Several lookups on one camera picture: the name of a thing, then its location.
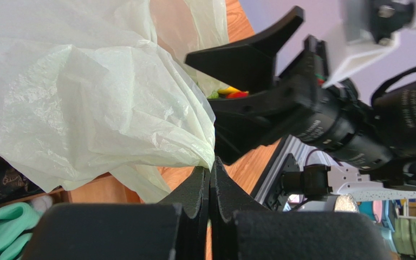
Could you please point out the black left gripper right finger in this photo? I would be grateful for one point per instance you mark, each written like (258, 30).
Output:
(242, 228)

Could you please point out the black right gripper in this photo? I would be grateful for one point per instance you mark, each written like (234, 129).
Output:
(297, 108)

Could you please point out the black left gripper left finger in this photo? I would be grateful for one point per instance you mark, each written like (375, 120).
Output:
(174, 228)

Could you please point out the red apple front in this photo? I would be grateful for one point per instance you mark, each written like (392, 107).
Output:
(235, 95)

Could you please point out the green grape bunch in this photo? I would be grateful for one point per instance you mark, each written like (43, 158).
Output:
(213, 95)

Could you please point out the pale green plastic bag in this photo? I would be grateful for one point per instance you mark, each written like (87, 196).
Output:
(89, 87)

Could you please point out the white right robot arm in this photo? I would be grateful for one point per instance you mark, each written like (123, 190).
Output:
(376, 143)

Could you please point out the yellow banana bunch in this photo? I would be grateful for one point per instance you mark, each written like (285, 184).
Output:
(227, 91)

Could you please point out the teal white sock pair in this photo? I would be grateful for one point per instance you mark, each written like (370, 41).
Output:
(16, 223)

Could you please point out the aluminium frame rail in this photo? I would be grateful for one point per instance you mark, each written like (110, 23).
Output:
(290, 155)

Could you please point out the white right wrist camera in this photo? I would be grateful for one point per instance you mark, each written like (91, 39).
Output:
(367, 32)

